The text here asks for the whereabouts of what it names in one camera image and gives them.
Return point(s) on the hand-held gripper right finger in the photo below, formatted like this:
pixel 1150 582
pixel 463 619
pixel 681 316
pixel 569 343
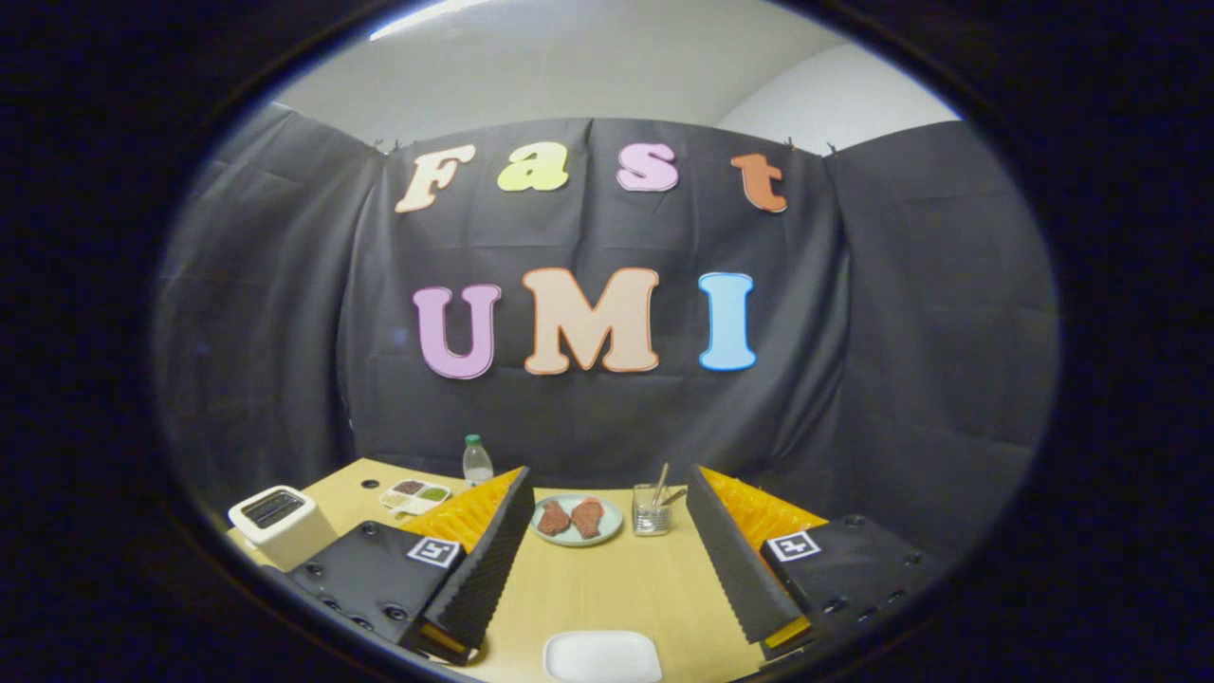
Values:
pixel 735 569

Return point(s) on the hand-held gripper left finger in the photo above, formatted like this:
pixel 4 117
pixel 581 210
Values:
pixel 488 569

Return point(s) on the brown meat piece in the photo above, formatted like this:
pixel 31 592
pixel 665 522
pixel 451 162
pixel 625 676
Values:
pixel 587 519
pixel 553 519

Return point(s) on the clear glass utensil cup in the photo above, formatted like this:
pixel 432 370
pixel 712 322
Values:
pixel 651 520

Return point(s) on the clear plastic water bottle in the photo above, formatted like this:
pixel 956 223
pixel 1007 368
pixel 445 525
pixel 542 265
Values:
pixel 477 467

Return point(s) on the white divided condiment dish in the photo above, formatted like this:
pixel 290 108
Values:
pixel 414 497

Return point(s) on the wooden stick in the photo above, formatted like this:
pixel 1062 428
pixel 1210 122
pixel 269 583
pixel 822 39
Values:
pixel 660 484

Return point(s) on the small pale green plate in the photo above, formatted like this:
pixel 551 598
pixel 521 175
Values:
pixel 612 526

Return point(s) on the white rectangular plate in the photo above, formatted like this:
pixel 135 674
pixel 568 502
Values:
pixel 602 659

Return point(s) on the cream white toaster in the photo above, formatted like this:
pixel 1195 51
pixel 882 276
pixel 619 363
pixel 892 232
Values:
pixel 294 543

